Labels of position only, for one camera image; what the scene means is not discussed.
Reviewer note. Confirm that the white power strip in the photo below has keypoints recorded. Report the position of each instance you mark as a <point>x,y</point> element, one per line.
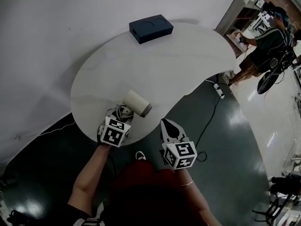
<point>218,91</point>

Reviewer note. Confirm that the white kidney-shaped table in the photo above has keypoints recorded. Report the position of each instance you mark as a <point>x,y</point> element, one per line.
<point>152,69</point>

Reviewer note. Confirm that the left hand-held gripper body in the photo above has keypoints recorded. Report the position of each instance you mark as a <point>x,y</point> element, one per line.
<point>113,133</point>

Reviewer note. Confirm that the dark blue rectangular box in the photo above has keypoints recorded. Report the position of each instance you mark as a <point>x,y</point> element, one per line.
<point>150,28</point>

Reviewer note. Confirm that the person's red garment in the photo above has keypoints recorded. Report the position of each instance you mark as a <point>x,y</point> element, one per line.
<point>145,180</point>

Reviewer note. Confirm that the person's left forearm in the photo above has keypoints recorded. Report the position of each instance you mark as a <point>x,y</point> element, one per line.
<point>89,180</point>

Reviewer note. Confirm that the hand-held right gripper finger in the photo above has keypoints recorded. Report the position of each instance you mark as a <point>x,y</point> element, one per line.
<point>164,132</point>
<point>181,132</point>

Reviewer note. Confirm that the grey open shelf unit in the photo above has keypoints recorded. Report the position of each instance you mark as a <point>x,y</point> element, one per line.
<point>237,10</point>

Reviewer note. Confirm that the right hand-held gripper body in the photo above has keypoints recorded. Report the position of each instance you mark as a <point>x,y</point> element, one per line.
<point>182,153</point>

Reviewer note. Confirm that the person's left white shoe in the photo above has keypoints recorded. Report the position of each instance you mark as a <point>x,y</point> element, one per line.
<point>140,155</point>

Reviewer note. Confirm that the person's right forearm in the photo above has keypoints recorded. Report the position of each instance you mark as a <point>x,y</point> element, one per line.
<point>195,196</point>

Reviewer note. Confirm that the black chair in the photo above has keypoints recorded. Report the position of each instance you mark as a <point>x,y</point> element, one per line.
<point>279,196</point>

